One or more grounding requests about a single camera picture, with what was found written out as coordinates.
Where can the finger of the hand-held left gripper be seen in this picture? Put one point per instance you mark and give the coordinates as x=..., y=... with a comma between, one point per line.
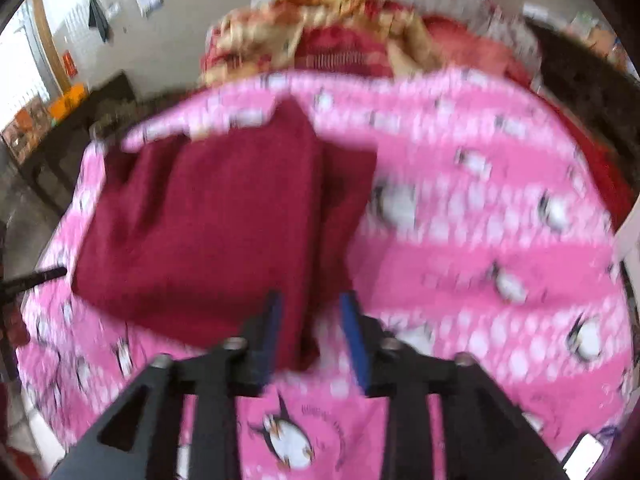
x=40, y=278

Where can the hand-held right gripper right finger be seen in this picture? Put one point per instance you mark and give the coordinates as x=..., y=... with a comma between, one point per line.
x=356, y=342

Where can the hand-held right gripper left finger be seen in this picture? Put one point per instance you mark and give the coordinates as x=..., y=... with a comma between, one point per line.
x=272, y=332

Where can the maroon shirt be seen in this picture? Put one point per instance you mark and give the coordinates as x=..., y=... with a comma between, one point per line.
x=200, y=220

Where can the dark wooden table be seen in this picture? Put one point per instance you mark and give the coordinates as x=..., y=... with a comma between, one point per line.
x=65, y=155

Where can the pink penguin print blanket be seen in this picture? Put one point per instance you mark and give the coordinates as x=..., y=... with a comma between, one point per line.
x=475, y=260

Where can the orange box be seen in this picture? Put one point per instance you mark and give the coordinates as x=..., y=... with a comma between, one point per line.
x=69, y=102

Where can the grey brown cloth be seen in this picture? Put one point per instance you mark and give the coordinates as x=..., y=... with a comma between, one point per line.
x=125, y=112

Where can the white smartphone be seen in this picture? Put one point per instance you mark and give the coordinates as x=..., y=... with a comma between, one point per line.
x=582, y=457

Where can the maroon knitted garment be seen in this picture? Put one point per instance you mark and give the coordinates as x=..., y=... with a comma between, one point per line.
x=340, y=50

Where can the red bed sheet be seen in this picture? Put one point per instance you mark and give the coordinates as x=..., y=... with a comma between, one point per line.
x=607, y=180

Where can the red and yellow floral blanket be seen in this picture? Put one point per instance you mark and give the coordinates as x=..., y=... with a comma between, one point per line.
x=260, y=30

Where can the red pillow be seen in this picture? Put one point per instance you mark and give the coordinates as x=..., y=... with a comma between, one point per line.
x=465, y=45

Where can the small red wall sign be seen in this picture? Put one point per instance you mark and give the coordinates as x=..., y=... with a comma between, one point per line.
x=70, y=64

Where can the dark cloth on wall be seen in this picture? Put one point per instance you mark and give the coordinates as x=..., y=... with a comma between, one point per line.
x=97, y=17

